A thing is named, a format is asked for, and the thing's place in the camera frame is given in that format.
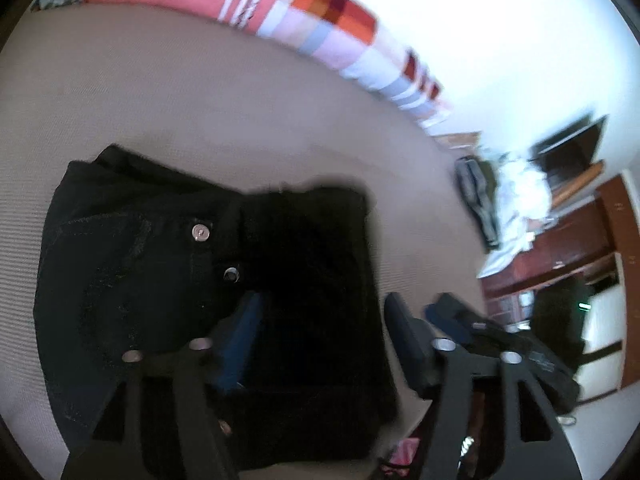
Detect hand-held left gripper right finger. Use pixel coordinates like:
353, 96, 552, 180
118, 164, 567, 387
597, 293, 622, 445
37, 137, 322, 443
384, 292, 585, 480

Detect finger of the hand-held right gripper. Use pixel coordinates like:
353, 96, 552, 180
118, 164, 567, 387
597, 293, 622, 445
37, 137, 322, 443
424, 292, 488, 348

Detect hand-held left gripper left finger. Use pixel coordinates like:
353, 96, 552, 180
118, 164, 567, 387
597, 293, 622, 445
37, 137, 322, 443
60, 290, 268, 480

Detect black pants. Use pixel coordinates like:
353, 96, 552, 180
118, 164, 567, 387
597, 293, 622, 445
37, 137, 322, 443
34, 144, 401, 471

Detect pink bag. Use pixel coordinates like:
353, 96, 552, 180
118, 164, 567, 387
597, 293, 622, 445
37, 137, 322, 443
380, 437, 422, 472

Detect brown wooden cabinet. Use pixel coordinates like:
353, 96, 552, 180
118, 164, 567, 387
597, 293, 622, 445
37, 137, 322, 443
480, 170, 640, 391

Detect white cloth pile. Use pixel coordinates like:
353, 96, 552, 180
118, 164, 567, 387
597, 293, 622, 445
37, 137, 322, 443
477, 152, 557, 278

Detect black television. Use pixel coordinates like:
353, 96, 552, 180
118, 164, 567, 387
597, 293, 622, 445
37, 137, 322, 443
530, 115, 609, 187

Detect beige bed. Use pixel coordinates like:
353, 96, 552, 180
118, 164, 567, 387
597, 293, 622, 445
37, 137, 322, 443
0, 0, 488, 480

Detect patchwork checkered blanket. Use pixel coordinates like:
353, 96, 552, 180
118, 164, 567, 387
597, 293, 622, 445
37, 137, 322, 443
257, 0, 456, 133

